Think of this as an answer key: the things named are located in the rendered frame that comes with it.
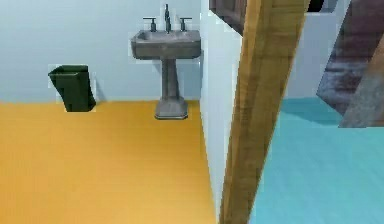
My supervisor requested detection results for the dark green waste bin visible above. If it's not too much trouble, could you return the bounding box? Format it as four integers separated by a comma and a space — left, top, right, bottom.
48, 64, 97, 113

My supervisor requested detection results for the brown wooden room door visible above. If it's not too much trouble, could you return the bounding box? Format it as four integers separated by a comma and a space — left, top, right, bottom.
218, 0, 312, 224

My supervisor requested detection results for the grey pedestal sink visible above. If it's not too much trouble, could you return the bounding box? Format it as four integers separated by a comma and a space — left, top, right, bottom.
130, 3, 202, 121

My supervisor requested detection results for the dark brown wooden cabinet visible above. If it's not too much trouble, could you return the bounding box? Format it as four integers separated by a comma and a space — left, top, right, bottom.
316, 0, 384, 129

